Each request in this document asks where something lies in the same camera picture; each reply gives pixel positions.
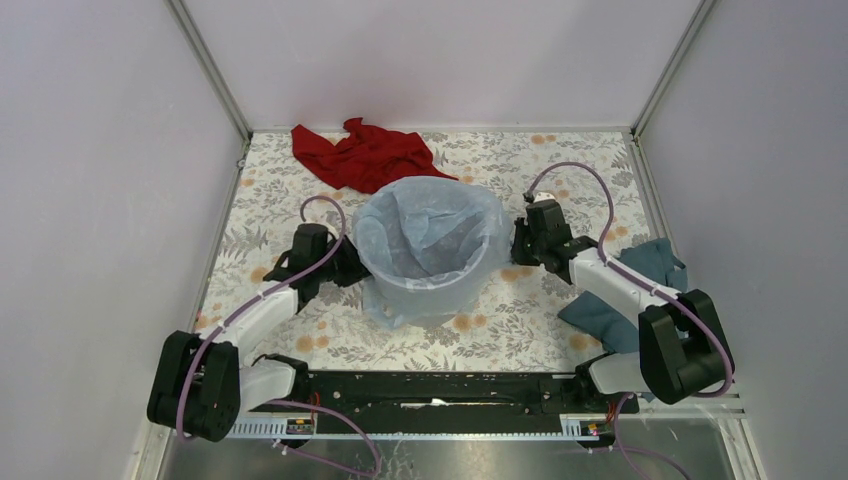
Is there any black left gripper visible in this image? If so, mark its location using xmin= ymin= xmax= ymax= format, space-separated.
xmin=314 ymin=233 xmax=379 ymax=287

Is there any grey plastic trash bin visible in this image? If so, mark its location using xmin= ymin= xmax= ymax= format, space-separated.
xmin=354 ymin=177 xmax=505 ymax=319

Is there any light blue plastic trash bag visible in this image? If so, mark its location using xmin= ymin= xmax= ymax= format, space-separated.
xmin=351 ymin=175 xmax=515 ymax=331

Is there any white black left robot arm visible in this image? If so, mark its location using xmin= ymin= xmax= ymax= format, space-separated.
xmin=146 ymin=223 xmax=369 ymax=442

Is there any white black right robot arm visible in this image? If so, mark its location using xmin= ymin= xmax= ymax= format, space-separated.
xmin=511 ymin=194 xmax=734 ymax=412

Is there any floral patterned table mat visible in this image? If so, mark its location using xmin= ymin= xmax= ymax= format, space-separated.
xmin=195 ymin=132 xmax=652 ymax=372

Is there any red cloth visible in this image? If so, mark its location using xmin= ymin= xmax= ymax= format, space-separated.
xmin=291 ymin=118 xmax=452 ymax=194

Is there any teal blue cloth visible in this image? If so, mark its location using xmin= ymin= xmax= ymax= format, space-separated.
xmin=558 ymin=238 xmax=688 ymax=354

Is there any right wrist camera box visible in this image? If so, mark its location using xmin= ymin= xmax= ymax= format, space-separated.
xmin=523 ymin=191 xmax=557 ymax=204

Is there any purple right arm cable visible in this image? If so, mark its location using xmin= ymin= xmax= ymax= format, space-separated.
xmin=523 ymin=160 xmax=737 ymax=399

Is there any grey slotted cable duct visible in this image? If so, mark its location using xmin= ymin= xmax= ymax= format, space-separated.
xmin=226 ymin=414 xmax=600 ymax=442

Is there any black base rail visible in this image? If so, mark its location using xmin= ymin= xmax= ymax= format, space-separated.
xmin=288 ymin=370 xmax=639 ymax=430

